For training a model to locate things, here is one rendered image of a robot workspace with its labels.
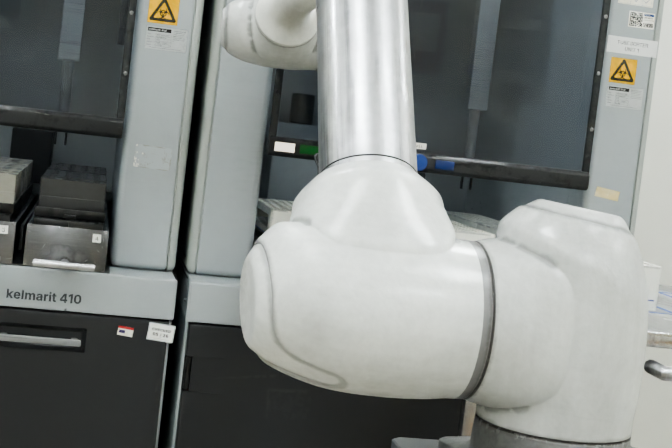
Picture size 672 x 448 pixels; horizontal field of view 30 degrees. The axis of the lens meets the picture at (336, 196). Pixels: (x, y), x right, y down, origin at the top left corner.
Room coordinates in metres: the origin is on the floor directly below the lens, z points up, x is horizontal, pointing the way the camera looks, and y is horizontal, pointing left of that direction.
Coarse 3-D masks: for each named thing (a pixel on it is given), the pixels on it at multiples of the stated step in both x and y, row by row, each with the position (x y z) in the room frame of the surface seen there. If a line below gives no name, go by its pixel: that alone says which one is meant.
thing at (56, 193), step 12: (48, 180) 2.16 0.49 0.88; (60, 180) 2.16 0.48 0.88; (72, 180) 2.17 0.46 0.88; (48, 192) 2.16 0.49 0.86; (60, 192) 2.16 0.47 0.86; (72, 192) 2.16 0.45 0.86; (84, 192) 2.17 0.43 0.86; (96, 192) 2.17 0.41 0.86; (48, 204) 2.16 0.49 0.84; (60, 204) 2.16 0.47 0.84; (72, 204) 2.16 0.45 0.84; (84, 204) 2.17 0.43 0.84; (96, 204) 2.17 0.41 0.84
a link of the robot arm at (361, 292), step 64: (320, 0) 1.36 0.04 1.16; (384, 0) 1.33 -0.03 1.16; (320, 64) 1.32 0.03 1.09; (384, 64) 1.29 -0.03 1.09; (320, 128) 1.28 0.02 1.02; (384, 128) 1.24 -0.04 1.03; (320, 192) 1.19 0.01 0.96; (384, 192) 1.17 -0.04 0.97; (256, 256) 1.15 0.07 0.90; (320, 256) 1.12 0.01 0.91; (384, 256) 1.13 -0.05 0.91; (448, 256) 1.16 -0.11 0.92; (256, 320) 1.13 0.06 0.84; (320, 320) 1.11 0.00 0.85; (384, 320) 1.11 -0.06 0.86; (448, 320) 1.12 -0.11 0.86; (320, 384) 1.16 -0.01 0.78; (384, 384) 1.14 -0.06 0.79; (448, 384) 1.15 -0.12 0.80
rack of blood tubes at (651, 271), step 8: (648, 264) 1.78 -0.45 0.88; (648, 272) 1.75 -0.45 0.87; (656, 272) 1.75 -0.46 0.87; (648, 280) 1.75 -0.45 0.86; (656, 280) 1.75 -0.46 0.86; (648, 288) 1.75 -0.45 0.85; (656, 288) 1.75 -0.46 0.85; (648, 296) 1.75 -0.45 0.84; (656, 296) 1.76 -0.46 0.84; (648, 304) 1.75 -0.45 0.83; (656, 304) 1.76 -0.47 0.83
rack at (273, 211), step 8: (264, 200) 2.49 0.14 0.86; (272, 200) 2.53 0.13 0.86; (280, 200) 2.55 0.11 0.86; (264, 208) 2.35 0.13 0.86; (272, 208) 2.28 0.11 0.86; (280, 208) 2.31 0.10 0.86; (288, 208) 2.33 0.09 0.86; (256, 216) 2.54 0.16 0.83; (264, 216) 2.55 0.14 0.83; (272, 216) 2.26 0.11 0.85; (280, 216) 2.26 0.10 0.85; (288, 216) 2.26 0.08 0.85; (256, 224) 2.44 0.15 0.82; (264, 224) 2.54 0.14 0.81; (272, 224) 2.26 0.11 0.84
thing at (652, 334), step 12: (660, 288) 2.09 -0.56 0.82; (660, 300) 1.90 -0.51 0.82; (648, 312) 1.73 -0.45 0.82; (660, 312) 1.74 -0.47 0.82; (648, 324) 1.59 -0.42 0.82; (660, 324) 1.61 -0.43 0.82; (648, 336) 1.53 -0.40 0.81; (660, 336) 1.53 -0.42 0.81; (648, 360) 1.54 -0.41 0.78; (648, 372) 1.53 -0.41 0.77; (660, 372) 1.50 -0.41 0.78; (468, 408) 2.09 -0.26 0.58; (468, 420) 2.09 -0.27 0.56; (468, 432) 2.09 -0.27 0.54
